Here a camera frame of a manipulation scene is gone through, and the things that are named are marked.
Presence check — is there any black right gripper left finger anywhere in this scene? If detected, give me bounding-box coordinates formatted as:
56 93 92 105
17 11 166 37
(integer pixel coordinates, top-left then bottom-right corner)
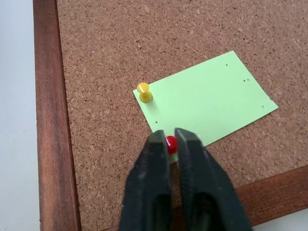
119 129 174 231

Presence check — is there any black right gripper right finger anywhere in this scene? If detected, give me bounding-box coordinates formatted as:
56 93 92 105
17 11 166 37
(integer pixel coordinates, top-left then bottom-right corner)
174 127 254 231

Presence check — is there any red pushpin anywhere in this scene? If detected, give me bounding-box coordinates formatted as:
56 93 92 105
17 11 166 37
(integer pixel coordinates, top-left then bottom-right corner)
165 135 178 155

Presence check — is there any green paper note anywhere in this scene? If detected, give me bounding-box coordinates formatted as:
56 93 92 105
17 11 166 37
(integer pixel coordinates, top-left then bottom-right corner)
133 50 279 164

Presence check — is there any yellow pushpin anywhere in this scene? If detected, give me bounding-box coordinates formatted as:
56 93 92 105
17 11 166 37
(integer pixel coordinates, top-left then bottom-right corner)
136 82 153 103

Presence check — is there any wood-framed cork board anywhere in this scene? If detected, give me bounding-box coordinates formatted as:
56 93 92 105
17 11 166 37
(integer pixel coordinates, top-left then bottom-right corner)
33 0 308 231

